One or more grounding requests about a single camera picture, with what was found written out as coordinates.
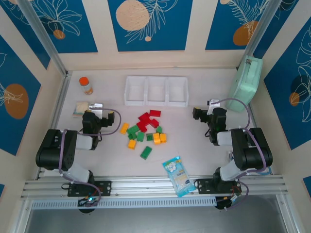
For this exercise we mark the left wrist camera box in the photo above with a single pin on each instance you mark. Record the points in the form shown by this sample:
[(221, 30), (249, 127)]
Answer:
[(96, 108)]

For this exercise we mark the white three-compartment container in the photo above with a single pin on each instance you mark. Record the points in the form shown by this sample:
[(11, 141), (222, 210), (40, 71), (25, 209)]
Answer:
[(145, 102)]

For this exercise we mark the wrapped sponge packet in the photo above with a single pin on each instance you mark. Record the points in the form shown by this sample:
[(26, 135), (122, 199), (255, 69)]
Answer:
[(80, 108)]

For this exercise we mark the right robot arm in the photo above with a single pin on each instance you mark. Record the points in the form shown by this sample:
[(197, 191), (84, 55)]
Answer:
[(252, 150)]

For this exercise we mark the left base connector board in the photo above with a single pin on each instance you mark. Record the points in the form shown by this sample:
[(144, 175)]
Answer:
[(88, 201)]

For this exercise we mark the light blue snack bag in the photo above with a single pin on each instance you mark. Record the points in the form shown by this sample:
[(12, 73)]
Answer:
[(178, 177)]

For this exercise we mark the mint green zip case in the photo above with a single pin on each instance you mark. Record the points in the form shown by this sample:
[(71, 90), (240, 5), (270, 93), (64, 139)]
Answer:
[(245, 85)]

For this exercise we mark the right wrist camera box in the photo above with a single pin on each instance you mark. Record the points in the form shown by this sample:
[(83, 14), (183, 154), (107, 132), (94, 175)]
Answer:
[(213, 102)]

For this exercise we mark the long green lego brick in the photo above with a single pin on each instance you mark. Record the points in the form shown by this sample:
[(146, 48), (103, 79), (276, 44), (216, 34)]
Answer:
[(146, 153)]

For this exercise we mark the base connector board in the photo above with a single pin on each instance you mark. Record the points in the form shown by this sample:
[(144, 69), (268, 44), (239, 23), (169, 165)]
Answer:
[(88, 201), (227, 203)]

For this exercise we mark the orange-capped spice bottle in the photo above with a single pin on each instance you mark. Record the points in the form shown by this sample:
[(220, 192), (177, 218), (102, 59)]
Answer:
[(85, 85)]

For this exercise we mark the right base connector board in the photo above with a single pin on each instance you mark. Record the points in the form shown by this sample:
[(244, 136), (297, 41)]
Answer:
[(227, 203)]

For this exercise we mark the aluminium frame post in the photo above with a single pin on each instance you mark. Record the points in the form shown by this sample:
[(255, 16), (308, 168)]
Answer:
[(257, 29), (42, 36)]

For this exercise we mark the red lego brick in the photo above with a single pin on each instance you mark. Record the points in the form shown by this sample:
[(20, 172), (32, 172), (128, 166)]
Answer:
[(144, 117), (154, 123), (155, 113), (143, 126)]

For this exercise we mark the aluminium mounting rail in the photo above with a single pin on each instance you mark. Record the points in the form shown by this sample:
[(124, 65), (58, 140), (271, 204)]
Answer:
[(145, 185)]

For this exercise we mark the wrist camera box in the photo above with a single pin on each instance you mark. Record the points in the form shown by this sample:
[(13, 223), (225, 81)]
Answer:
[(96, 108), (213, 102)]

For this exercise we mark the yellow lego brick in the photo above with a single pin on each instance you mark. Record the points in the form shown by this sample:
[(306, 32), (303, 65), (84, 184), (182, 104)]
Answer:
[(163, 137), (125, 128), (156, 138), (132, 143)]

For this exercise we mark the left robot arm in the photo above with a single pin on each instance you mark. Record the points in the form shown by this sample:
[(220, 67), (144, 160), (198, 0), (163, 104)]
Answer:
[(54, 150)]

